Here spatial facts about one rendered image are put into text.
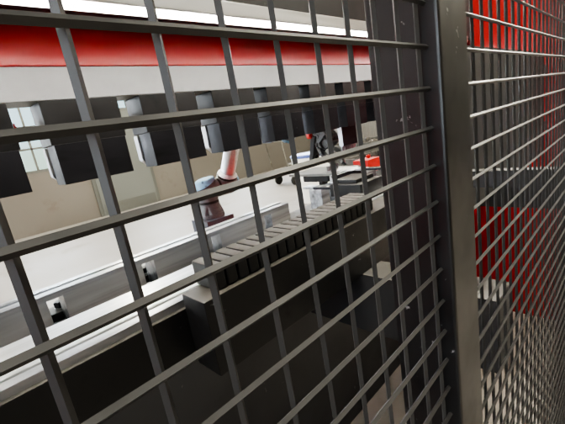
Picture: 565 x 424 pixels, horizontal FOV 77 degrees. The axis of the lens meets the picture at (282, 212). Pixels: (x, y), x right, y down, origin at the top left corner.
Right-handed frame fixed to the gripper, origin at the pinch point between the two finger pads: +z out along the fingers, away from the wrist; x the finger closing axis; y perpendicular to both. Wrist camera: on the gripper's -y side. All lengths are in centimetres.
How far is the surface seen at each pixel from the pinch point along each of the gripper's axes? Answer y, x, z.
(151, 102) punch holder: 27, -82, -17
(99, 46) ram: 35, -90, -26
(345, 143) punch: 11.0, -3.4, -2.8
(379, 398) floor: -54, -12, 87
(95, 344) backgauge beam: 30, -114, 30
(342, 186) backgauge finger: 22.2, -38.7, 18.7
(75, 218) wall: -609, 64, -393
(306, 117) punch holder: 18.8, -24.2, -12.3
